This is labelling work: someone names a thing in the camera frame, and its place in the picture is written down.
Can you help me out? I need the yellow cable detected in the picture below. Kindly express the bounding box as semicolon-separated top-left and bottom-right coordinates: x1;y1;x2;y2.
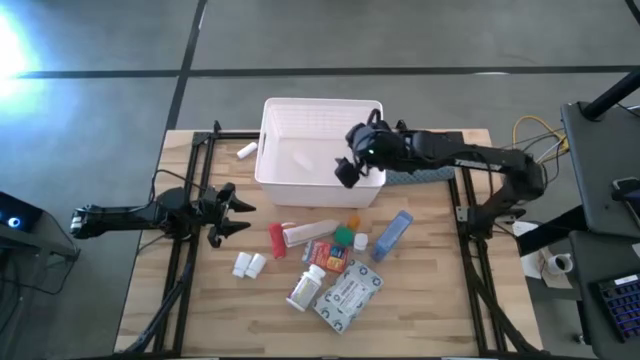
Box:
511;114;571;151

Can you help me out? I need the black aluminium frame rail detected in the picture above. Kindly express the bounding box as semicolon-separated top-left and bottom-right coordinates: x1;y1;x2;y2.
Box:
447;132;489;355
152;132;210;354
192;119;262;142
172;132;221;354
459;167;509;354

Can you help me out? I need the grey cable bundle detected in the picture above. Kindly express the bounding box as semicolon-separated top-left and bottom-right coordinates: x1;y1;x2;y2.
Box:
504;128;570;189

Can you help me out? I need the white paper sheet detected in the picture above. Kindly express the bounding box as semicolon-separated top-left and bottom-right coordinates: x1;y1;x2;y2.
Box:
519;244;574;290

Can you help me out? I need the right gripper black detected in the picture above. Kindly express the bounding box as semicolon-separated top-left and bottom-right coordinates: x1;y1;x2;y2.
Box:
333;108;402;189

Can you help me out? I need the black slanted pole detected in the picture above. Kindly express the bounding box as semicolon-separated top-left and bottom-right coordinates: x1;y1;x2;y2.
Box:
581;68;640;122

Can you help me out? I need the black desk top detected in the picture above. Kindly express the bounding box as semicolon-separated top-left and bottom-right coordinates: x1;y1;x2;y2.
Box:
559;101;640;237
568;229;640;360

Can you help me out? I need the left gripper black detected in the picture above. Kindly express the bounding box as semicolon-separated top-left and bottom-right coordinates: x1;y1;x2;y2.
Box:
197;181;258;250

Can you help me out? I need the black smartphone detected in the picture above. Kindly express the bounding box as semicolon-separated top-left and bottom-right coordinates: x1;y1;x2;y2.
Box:
611;176;640;204

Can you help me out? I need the black diagonal frame brace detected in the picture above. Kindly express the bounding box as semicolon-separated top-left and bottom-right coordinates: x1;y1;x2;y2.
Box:
122;259;194;354
467;267;539;355

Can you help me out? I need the black wire stand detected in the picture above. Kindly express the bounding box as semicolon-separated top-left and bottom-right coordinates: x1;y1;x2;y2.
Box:
0;227;82;360

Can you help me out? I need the black device with blue light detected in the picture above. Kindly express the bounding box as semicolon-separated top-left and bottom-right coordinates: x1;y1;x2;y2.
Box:
0;190;44;234

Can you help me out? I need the blue patterned cushion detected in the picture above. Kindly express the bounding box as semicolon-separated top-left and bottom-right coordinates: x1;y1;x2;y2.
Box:
384;166;457;186

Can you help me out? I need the red medicine box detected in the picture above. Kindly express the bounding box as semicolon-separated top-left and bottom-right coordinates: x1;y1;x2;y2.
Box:
301;238;351;274

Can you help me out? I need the black backlit keyboard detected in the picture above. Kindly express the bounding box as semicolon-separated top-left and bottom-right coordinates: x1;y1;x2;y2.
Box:
593;273;640;344

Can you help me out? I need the white coffee mug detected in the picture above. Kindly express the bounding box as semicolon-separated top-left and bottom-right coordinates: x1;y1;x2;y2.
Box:
546;252;575;276

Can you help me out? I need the white plastic lattice basket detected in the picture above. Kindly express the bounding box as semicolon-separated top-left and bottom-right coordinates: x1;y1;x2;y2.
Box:
254;97;388;209

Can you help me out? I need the blue first aid box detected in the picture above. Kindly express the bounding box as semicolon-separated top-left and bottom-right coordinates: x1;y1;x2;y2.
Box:
370;209;415;263

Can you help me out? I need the large white pill bottle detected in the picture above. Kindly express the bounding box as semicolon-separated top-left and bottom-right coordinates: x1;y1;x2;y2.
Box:
285;263;327;313

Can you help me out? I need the white blue-printed mailer package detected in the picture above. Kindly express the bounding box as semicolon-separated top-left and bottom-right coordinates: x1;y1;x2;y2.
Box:
312;258;385;335

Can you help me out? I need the red bandage roll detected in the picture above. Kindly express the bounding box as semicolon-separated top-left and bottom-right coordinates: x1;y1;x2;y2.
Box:
267;222;288;260

